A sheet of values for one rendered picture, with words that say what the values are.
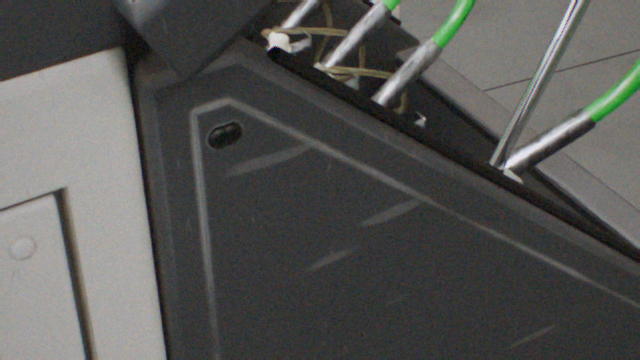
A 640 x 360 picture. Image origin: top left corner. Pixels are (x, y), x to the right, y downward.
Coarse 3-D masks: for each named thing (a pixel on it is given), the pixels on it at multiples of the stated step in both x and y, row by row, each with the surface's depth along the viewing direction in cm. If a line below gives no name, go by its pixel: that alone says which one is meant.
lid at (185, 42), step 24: (120, 0) 40; (144, 0) 39; (168, 0) 39; (192, 0) 40; (216, 0) 40; (240, 0) 41; (264, 0) 41; (144, 24) 39; (168, 24) 40; (192, 24) 40; (216, 24) 41; (240, 24) 41; (168, 48) 40; (192, 48) 41; (216, 48) 41; (192, 72) 41
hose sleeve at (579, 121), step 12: (564, 120) 92; (576, 120) 92; (588, 120) 91; (552, 132) 92; (564, 132) 92; (576, 132) 92; (528, 144) 93; (540, 144) 92; (552, 144) 92; (564, 144) 92; (516, 156) 93; (528, 156) 93; (540, 156) 93; (516, 168) 93; (528, 168) 93
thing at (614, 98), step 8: (632, 72) 90; (624, 80) 91; (632, 80) 90; (616, 88) 91; (624, 88) 90; (632, 88) 90; (608, 96) 91; (616, 96) 91; (624, 96) 91; (592, 104) 92; (600, 104) 91; (608, 104) 91; (616, 104) 91; (592, 112) 91; (600, 112) 91; (608, 112) 91
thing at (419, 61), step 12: (468, 0) 108; (456, 12) 109; (468, 12) 109; (444, 24) 109; (456, 24) 109; (444, 36) 109; (420, 48) 109; (432, 48) 109; (408, 60) 110; (420, 60) 109; (432, 60) 109; (396, 72) 110; (408, 72) 109; (420, 72) 110; (384, 84) 110; (396, 84) 109; (408, 84) 110; (372, 96) 110; (384, 96) 109; (396, 96) 109
